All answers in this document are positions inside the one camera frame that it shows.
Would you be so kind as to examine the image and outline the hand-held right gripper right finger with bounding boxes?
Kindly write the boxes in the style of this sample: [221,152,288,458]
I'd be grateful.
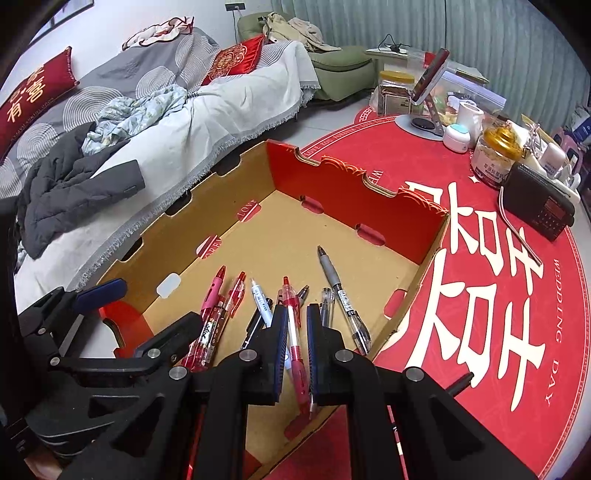
[307,305,539,480]

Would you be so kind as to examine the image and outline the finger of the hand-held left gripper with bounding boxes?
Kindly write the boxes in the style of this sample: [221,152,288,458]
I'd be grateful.
[18,279,127,365]
[51,313,204,374]

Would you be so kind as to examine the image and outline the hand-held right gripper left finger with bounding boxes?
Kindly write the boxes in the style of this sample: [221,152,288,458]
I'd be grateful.
[88,305,288,480]

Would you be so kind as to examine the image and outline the grey grip black gel pen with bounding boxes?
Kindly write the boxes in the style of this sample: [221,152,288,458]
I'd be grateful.
[316,246,373,357]

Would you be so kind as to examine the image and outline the white barrel red pen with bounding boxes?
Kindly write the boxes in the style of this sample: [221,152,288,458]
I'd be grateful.
[281,276,312,418]

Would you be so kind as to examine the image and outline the long black pen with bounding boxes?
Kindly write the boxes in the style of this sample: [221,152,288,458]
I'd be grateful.
[240,285,310,352]

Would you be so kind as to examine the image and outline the pink clip red pen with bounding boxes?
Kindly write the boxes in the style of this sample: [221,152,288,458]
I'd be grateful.
[181,265,228,372]

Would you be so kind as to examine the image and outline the light blue pen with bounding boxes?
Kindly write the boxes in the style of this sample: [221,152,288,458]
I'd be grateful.
[250,278,274,329]

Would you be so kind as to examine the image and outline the red cardboard box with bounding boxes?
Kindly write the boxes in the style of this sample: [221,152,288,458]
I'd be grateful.
[95,141,451,480]

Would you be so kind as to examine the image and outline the dark grey jacket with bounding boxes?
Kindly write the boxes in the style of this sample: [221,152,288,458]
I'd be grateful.
[16,122,146,259]

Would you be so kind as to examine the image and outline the light blue floral cloth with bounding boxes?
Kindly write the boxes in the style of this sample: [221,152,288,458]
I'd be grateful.
[83,84,188,155]

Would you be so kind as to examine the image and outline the red round table mat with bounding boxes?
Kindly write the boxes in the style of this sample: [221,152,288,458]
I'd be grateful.
[182,104,585,480]

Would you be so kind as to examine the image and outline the red pillow with gold characters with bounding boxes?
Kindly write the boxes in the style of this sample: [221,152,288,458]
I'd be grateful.
[0,46,79,160]

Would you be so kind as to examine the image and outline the white fringed sofa throw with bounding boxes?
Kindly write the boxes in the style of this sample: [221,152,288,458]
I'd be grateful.
[14,39,319,301]

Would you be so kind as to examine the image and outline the metal straw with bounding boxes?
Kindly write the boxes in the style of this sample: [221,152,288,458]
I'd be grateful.
[498,189,544,267]

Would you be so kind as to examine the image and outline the grey phone stand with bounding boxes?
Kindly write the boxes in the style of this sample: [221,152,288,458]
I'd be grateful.
[394,92,446,139]

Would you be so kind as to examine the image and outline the white cream jar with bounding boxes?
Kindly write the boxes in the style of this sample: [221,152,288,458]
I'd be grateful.
[443,124,471,152]

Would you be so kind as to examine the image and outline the gold lid glass jar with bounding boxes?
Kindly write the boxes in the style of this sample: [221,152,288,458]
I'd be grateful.
[471,124,525,190]

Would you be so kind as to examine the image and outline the yellow lid plastic jar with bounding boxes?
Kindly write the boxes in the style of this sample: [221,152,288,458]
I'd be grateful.
[378,70,415,116]

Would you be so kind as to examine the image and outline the black radio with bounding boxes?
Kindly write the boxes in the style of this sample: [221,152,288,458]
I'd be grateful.
[501,162,577,241]

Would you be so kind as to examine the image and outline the white cloth with red trim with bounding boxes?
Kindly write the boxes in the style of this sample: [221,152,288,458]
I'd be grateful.
[121,17,194,47]

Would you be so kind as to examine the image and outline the red pillow with gold ornament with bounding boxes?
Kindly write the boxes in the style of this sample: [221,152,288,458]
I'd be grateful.
[202,34,266,86]

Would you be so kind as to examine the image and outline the white cup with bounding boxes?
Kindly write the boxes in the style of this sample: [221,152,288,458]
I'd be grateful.
[455,102,485,146]

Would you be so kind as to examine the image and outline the green armchair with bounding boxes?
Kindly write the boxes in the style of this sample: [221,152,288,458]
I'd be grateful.
[238,11,375,102]

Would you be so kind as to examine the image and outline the clear plastic container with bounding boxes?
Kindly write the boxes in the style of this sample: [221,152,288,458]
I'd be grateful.
[411,53,506,116]

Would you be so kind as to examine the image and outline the small side table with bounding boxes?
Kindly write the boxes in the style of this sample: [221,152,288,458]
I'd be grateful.
[365,44,411,61]

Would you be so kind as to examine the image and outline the beige clothes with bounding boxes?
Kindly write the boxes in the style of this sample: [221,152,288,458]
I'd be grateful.
[263,11,342,51]

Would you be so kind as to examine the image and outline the pink plastic stool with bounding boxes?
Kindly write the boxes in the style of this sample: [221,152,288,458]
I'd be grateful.
[554,131,583,160]

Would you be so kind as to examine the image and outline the white bag with blue logo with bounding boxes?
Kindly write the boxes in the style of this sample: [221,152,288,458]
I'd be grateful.
[568,106,591,144]

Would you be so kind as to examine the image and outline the grey green curtain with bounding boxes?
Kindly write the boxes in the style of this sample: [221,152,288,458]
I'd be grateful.
[272,0,587,139]

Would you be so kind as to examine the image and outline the picture frame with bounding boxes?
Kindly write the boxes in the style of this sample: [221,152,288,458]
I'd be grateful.
[28,0,95,44]

